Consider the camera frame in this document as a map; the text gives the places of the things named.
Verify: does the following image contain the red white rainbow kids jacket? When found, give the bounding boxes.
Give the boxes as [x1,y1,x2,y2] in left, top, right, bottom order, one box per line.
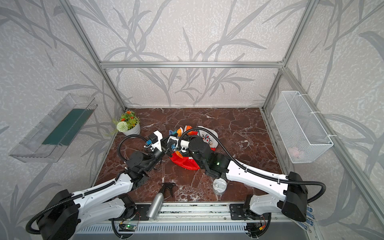
[167,125,220,171]

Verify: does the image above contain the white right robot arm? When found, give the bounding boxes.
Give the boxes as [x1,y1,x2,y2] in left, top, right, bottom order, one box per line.
[180,137,308,222]

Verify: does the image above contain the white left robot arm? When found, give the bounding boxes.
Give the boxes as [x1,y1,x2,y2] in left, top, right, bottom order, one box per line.
[26,139,175,240]

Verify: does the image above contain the potted artificial flower plant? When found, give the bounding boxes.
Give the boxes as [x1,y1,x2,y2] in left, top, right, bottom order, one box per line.
[113,110,141,136]

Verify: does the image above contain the silver spray bottle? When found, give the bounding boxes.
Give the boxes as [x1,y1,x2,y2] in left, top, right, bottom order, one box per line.
[146,182,176,219]

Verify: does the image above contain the pink object in basket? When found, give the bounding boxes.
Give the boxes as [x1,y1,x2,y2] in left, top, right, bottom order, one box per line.
[288,147,304,160]

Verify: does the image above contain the green circuit board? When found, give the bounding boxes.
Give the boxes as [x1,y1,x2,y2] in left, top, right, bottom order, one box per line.
[119,223,138,232]

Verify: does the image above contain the blue white work glove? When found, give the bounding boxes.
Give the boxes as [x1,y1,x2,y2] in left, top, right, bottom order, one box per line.
[305,205,316,231]

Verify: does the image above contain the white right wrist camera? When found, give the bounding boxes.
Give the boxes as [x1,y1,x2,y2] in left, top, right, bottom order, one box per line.
[167,136,190,151]

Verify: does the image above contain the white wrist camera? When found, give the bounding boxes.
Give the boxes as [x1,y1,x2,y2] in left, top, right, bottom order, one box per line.
[144,131,163,153]
[167,136,190,151]

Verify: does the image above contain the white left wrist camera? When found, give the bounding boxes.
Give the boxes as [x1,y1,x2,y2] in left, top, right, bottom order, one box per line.
[144,131,163,153]

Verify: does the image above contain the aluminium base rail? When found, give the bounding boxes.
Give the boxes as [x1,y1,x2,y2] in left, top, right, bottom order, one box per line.
[74,201,301,235]

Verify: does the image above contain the white wire mesh basket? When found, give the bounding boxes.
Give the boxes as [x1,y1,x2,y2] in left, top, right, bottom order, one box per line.
[272,91,334,164]

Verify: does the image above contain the clear plastic wall shelf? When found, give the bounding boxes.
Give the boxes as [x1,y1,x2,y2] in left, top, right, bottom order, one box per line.
[9,94,98,163]

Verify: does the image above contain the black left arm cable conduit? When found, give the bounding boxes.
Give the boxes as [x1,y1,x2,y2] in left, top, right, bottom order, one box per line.
[25,134,151,235]

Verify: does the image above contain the aluminium cage frame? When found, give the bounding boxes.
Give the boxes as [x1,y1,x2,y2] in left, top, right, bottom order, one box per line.
[58,1,384,228]

